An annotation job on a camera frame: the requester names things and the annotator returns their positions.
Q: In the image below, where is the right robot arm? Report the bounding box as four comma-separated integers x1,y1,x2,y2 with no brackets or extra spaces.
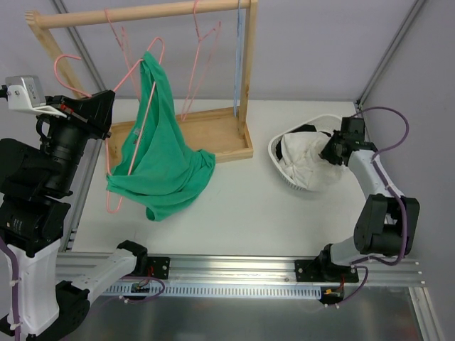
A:
294,117,420,283

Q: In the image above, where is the green tank top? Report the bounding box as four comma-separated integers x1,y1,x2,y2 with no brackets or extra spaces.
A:
107,52,216,222

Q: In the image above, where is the pink wire hanger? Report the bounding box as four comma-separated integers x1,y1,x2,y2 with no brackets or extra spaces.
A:
104,9,141,100
53,37,165,214
180,1,221,121

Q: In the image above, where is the white tank top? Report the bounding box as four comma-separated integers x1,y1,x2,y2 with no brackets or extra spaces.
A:
278,132,346,192

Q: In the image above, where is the white perforated plastic basket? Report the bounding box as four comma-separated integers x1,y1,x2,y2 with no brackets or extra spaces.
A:
267,114,341,192

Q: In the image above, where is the white slotted cable duct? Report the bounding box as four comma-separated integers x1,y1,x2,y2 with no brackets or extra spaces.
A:
105,281,322,300

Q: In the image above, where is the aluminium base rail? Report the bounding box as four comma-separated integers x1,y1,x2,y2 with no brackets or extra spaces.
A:
56,252,427,287

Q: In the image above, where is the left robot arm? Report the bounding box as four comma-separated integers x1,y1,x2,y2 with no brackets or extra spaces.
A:
1,85,154,340

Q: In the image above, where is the blue wire hanger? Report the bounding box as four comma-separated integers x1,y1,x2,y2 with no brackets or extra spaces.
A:
233,0,243,117

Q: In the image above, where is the black tank top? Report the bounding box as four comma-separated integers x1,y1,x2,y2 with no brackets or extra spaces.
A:
272,124,332,164

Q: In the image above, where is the wooden clothes rack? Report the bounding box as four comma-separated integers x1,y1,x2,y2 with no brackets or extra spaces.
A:
24,0,259,178

